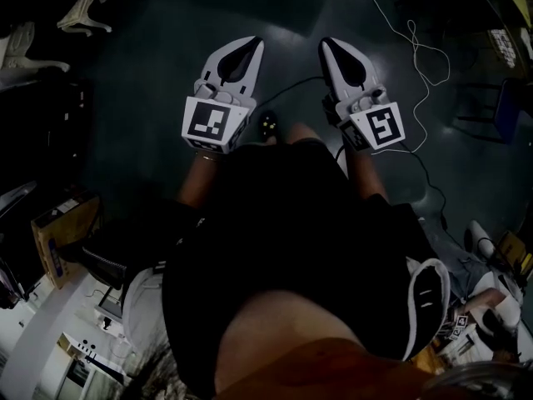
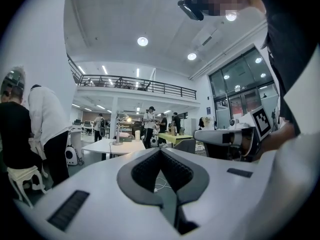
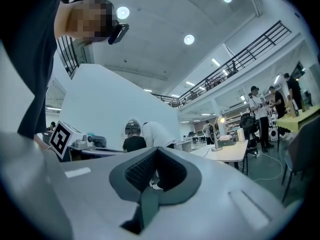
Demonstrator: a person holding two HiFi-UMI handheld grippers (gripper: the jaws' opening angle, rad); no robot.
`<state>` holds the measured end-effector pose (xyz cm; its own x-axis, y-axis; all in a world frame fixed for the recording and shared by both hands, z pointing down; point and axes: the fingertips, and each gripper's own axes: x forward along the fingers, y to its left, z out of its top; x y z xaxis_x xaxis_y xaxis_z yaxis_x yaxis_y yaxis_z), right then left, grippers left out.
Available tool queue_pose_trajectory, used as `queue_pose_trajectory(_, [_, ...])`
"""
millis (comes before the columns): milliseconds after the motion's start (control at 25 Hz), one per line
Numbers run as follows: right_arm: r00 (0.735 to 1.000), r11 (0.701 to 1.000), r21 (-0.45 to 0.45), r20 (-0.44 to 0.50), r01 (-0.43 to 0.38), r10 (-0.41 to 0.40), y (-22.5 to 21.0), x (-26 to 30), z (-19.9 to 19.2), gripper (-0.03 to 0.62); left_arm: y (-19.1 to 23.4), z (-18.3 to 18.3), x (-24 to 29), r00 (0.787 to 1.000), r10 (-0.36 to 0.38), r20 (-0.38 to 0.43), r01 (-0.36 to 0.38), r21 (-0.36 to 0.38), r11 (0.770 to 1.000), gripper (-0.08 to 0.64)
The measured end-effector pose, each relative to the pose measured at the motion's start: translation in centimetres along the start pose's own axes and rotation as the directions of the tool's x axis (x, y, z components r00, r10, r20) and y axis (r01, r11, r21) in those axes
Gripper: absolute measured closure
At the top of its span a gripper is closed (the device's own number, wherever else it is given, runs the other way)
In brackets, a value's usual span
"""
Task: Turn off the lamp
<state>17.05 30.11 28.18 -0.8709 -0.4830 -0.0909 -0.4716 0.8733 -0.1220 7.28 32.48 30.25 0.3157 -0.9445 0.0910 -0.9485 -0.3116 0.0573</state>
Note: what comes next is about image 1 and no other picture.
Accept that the person's chest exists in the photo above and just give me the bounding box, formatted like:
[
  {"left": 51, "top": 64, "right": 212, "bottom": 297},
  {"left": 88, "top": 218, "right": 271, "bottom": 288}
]
[{"left": 214, "top": 289, "right": 438, "bottom": 400}]

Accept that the blue chair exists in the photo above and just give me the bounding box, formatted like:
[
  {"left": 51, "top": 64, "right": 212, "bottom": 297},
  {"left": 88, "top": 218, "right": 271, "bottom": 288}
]
[{"left": 456, "top": 77, "right": 533, "bottom": 145}]

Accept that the white ornate furniture leg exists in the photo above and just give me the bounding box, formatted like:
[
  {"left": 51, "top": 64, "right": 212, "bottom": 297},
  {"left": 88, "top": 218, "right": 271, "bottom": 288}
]
[
  {"left": 56, "top": 0, "right": 113, "bottom": 38},
  {"left": 0, "top": 21, "right": 72, "bottom": 83}
]

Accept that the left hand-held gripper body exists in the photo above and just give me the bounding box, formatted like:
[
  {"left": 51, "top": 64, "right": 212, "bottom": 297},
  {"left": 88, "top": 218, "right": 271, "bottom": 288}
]
[{"left": 181, "top": 79, "right": 257, "bottom": 155}]

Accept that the person's black clothing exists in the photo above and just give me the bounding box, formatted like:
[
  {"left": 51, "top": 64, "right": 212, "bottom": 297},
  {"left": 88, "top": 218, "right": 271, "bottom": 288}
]
[{"left": 161, "top": 137, "right": 442, "bottom": 400}]

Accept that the large black case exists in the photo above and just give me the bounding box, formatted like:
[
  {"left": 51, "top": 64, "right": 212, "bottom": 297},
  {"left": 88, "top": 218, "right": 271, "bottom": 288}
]
[{"left": 0, "top": 79, "right": 95, "bottom": 183}]

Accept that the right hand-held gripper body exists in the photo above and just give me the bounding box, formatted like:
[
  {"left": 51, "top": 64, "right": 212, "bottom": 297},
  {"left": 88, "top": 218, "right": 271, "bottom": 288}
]
[{"left": 322, "top": 85, "right": 407, "bottom": 153}]

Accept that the plain cardboard box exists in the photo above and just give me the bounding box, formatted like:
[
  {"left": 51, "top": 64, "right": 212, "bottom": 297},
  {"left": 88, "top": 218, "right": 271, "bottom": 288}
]
[{"left": 497, "top": 229, "right": 533, "bottom": 274}]

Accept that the cardboard box with blue label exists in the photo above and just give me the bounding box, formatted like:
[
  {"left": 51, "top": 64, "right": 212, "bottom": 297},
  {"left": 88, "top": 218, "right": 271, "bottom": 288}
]
[{"left": 31, "top": 193, "right": 103, "bottom": 290}]

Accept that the white mesh panel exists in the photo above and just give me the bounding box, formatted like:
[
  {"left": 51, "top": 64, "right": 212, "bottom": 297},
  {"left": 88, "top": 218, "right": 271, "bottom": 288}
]
[{"left": 486, "top": 27, "right": 520, "bottom": 70}]

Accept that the long white cable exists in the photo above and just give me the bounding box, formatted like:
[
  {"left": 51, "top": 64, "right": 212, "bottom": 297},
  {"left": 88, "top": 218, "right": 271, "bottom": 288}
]
[{"left": 345, "top": 0, "right": 451, "bottom": 156}]

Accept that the white round appliance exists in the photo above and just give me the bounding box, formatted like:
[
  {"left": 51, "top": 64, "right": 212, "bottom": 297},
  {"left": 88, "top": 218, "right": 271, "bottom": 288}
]
[{"left": 463, "top": 218, "right": 499, "bottom": 260}]

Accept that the person's right leg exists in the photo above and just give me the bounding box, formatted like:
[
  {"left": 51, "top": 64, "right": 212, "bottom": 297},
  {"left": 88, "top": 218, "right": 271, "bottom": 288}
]
[{"left": 286, "top": 122, "right": 321, "bottom": 146}]

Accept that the black zippered bag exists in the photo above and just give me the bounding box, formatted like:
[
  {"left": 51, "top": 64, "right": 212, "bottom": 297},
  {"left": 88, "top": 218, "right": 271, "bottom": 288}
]
[{"left": 81, "top": 243, "right": 128, "bottom": 292}]

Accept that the person's left black slipper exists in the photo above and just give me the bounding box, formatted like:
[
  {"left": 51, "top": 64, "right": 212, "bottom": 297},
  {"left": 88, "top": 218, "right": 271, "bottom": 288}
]
[{"left": 257, "top": 109, "right": 279, "bottom": 145}]

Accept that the person's left forearm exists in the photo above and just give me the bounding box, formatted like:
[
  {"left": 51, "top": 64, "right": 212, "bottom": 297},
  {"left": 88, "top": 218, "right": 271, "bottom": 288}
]
[{"left": 177, "top": 150, "right": 220, "bottom": 208}]

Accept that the white cloth bag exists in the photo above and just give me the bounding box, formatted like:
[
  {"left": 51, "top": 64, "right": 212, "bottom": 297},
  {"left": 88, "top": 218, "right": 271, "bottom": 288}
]
[{"left": 121, "top": 267, "right": 167, "bottom": 349}]

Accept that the person's right forearm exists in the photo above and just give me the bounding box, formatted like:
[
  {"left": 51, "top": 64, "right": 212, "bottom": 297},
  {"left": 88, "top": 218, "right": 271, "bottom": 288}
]
[{"left": 345, "top": 147, "right": 391, "bottom": 202}]

